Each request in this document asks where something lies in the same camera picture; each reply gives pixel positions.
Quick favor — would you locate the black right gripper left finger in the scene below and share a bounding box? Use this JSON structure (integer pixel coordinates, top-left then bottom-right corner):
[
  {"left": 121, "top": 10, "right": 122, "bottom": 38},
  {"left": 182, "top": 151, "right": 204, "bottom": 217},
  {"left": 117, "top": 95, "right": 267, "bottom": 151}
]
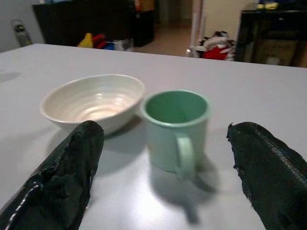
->
[{"left": 0, "top": 120, "right": 105, "bottom": 230}]

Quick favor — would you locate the red toy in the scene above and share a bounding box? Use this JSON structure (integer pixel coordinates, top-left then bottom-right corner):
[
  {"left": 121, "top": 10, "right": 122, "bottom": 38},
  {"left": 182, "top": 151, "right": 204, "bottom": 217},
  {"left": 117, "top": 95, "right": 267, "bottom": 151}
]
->
[{"left": 92, "top": 34, "right": 107, "bottom": 49}]

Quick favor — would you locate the black shelf unit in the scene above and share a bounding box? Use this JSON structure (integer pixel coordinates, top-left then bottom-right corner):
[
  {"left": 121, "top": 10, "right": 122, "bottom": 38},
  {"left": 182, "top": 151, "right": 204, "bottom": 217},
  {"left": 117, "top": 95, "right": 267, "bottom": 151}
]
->
[{"left": 234, "top": 9, "right": 307, "bottom": 68}]

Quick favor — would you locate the blue toy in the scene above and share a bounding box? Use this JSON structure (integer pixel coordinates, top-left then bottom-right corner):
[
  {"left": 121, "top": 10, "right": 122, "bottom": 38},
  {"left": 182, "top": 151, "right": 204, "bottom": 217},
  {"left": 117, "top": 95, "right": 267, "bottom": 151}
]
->
[{"left": 104, "top": 41, "right": 120, "bottom": 50}]

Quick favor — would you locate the clear water bottle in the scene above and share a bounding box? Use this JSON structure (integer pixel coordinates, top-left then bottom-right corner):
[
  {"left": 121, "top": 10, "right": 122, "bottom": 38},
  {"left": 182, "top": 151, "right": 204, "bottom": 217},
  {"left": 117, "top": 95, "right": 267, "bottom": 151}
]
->
[{"left": 11, "top": 19, "right": 32, "bottom": 47}]

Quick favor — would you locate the white ribbed ceramic bowl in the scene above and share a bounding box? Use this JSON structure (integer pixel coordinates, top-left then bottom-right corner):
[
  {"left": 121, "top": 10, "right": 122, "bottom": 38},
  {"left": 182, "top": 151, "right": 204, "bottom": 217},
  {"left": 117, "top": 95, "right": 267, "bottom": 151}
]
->
[{"left": 39, "top": 73, "right": 146, "bottom": 136}]

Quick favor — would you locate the pile of clothes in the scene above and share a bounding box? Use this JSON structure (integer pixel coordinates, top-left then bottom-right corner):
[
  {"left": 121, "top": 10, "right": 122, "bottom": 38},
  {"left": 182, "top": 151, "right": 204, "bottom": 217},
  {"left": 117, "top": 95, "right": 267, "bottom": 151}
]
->
[{"left": 197, "top": 30, "right": 236, "bottom": 61}]

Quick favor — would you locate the white pole stand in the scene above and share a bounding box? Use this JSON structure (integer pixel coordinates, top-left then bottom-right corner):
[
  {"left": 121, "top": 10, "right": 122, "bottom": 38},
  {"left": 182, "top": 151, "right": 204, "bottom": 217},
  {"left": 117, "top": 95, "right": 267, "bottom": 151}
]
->
[{"left": 186, "top": 0, "right": 207, "bottom": 58}]

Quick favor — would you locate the mint green mug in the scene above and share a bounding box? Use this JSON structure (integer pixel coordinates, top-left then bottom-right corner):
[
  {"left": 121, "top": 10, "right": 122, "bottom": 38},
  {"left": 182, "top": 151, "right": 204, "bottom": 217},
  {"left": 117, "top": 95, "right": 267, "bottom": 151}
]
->
[{"left": 140, "top": 89, "right": 212, "bottom": 181}]

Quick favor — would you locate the dark wooden cabinet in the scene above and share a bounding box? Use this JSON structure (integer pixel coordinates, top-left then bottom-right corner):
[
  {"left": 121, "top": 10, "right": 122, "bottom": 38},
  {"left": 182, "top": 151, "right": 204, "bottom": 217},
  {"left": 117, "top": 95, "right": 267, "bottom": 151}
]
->
[{"left": 32, "top": 2, "right": 154, "bottom": 47}]

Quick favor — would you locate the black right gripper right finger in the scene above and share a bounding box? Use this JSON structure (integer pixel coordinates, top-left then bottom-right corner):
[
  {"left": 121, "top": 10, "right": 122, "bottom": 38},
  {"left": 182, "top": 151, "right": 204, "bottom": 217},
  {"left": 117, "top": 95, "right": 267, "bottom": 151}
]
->
[{"left": 226, "top": 121, "right": 307, "bottom": 230}]

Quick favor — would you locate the yellow toy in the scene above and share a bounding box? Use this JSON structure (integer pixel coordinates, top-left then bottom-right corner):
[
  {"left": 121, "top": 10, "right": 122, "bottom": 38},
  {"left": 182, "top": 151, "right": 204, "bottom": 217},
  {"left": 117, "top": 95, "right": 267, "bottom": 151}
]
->
[{"left": 77, "top": 33, "right": 94, "bottom": 48}]

